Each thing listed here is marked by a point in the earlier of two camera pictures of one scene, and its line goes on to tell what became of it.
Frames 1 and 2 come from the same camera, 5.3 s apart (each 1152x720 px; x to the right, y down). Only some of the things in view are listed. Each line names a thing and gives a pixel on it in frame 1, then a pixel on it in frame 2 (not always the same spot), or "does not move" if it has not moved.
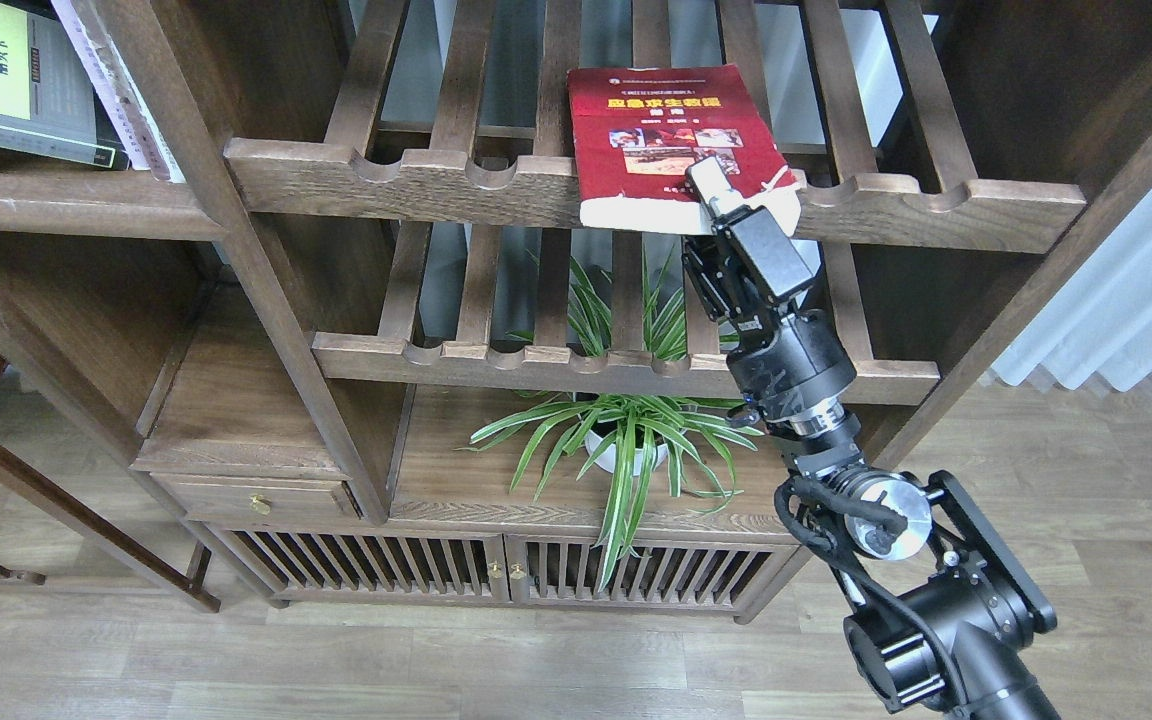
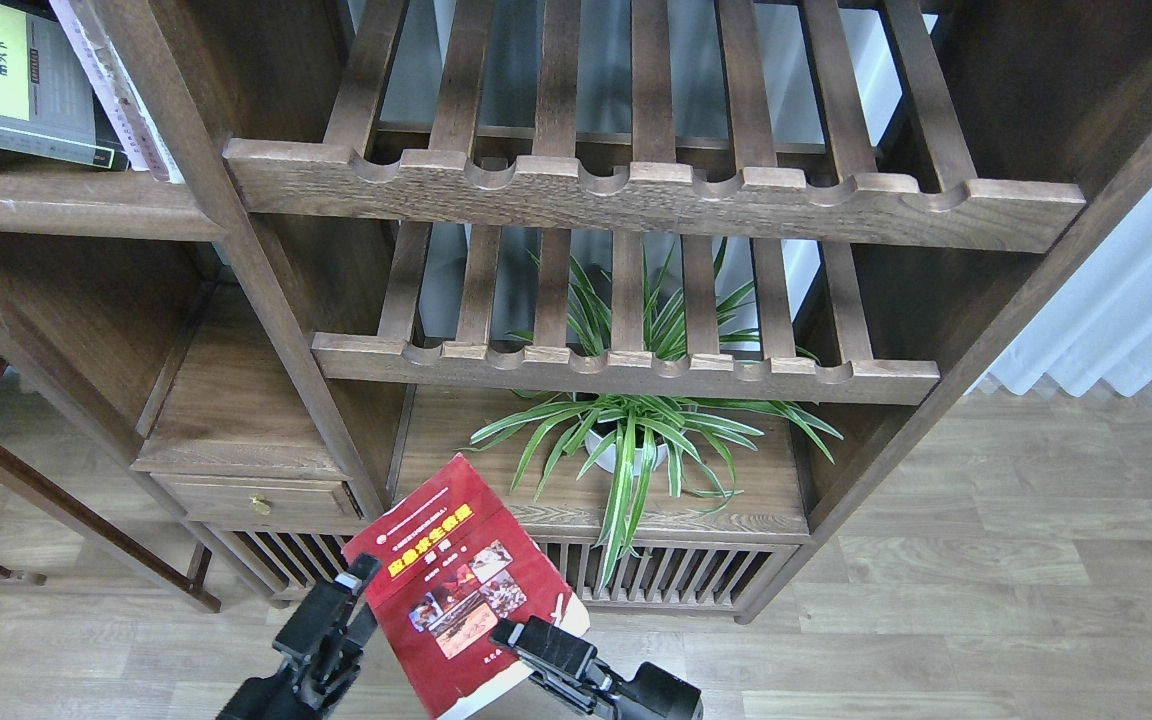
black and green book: (8, 74) does not move
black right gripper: (792, 368) -> (650, 693)
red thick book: (636, 131) -> (456, 561)
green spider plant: (629, 432) does not move
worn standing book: (137, 132) does not move
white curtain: (1143, 305) does not move
